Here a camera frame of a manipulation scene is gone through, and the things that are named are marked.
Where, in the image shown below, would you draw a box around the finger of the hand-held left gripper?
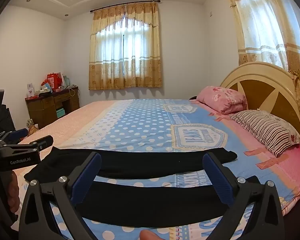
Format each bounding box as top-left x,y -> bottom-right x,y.
0,128 -> 29,144
27,135 -> 53,153

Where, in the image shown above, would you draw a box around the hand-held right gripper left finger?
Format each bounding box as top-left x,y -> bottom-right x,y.
18,152 -> 102,240

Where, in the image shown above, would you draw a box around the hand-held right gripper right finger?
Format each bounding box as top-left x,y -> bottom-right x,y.
202,152 -> 287,240

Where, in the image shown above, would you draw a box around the black pants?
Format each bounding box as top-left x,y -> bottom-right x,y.
24,147 -> 262,228

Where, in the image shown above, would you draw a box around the person's left hand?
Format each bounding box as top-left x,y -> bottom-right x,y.
4,171 -> 19,213

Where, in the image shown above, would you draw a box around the person's right hand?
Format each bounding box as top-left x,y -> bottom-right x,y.
139,229 -> 163,240

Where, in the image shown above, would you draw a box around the floral bag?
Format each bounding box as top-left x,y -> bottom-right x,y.
27,119 -> 40,137

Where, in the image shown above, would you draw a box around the dark wooden desk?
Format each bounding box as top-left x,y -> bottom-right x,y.
25,86 -> 80,130

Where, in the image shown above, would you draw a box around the striped pillow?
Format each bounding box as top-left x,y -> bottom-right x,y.
229,109 -> 300,158

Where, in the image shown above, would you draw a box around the blue dotted printed bedsheet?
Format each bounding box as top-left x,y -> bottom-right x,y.
16,97 -> 300,240

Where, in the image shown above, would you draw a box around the pink floral pillow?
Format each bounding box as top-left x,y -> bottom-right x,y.
196,86 -> 248,115

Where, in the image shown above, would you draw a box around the beige window curtain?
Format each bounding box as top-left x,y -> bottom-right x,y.
88,2 -> 163,91

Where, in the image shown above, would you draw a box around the cream wooden headboard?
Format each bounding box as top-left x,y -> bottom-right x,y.
219,61 -> 300,143

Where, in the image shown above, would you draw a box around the black curtain rod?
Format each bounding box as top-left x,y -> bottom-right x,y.
90,0 -> 162,13

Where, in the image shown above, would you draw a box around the beige floral side curtain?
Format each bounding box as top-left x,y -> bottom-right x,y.
220,0 -> 300,140

